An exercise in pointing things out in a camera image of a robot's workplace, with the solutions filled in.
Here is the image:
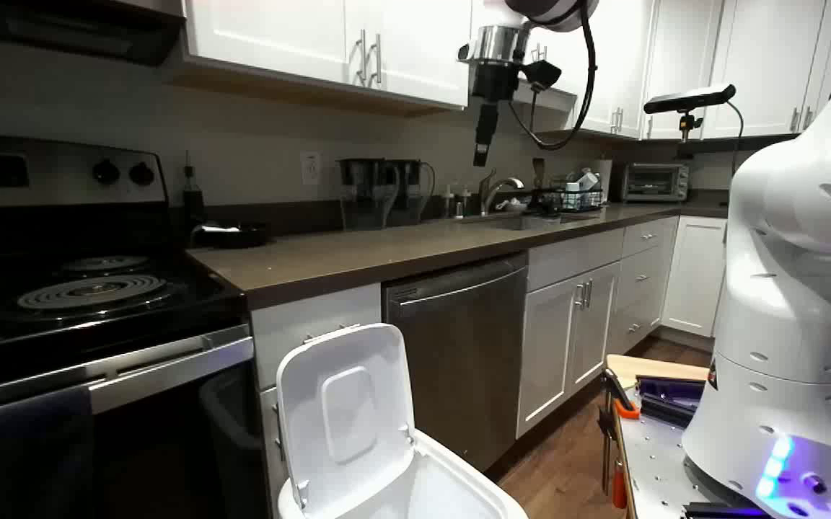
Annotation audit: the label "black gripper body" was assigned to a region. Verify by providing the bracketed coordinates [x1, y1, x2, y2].
[458, 23, 531, 108]

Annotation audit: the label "white trash can lid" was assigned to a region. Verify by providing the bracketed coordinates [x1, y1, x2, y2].
[274, 321, 419, 515]

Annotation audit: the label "white trash can body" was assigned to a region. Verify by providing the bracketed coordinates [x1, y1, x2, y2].
[274, 430, 531, 519]

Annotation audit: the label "chrome kitchen faucet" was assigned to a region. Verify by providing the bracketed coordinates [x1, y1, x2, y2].
[476, 170, 531, 221]

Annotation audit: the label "dish rack with items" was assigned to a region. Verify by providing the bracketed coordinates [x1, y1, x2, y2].
[557, 164, 612, 215]

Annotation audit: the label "black coffee maker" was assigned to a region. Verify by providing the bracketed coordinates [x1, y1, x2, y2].
[338, 156, 429, 232]

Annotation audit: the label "silver toaster oven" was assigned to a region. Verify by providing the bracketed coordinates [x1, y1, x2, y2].
[618, 160, 696, 206]

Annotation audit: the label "white lower cabinet run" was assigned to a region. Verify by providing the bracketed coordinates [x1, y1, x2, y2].
[512, 215, 684, 441]

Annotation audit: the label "stainless steel dishwasher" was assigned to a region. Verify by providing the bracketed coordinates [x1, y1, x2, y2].
[381, 251, 531, 474]

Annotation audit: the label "white end base cabinet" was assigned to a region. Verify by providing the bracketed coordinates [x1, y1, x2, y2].
[661, 215, 729, 342]

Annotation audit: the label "white narrow base cabinet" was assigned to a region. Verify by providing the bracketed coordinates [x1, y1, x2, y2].
[248, 280, 385, 507]

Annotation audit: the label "white corner upper cabinets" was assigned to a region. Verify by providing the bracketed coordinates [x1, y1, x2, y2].
[518, 0, 831, 146]

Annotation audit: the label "black pan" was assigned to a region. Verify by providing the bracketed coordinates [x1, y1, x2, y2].
[186, 221, 271, 251]

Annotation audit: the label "wooden board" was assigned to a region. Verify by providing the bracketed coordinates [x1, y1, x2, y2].
[602, 353, 713, 394]

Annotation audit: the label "dark bottle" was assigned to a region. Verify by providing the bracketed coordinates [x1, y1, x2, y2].
[178, 160, 207, 236]

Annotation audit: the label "orange black clamp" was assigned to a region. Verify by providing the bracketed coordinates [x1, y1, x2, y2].
[597, 368, 644, 515]

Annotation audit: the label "dark purple box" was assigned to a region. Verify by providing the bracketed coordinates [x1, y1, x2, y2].
[632, 373, 709, 430]

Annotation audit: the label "metal robot table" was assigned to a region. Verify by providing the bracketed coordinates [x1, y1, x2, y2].
[609, 383, 785, 519]

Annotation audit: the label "black electric stove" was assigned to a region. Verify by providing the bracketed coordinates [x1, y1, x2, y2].
[0, 130, 256, 519]

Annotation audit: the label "dark range hood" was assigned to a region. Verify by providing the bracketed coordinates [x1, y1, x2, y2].
[0, 0, 186, 69]

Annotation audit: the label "dark hanging towel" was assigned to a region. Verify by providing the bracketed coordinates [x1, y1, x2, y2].
[0, 383, 101, 519]

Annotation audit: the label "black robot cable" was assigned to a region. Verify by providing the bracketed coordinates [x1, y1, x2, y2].
[504, 0, 599, 154]

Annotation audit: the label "white wall outlet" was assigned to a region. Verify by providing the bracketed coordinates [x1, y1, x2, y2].
[297, 147, 326, 189]

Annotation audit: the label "black bar camera on stand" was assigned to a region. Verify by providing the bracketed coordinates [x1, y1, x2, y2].
[639, 81, 737, 146]

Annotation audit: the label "white upper cabinet with handles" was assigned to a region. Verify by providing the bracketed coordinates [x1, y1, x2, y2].
[181, 0, 476, 114]

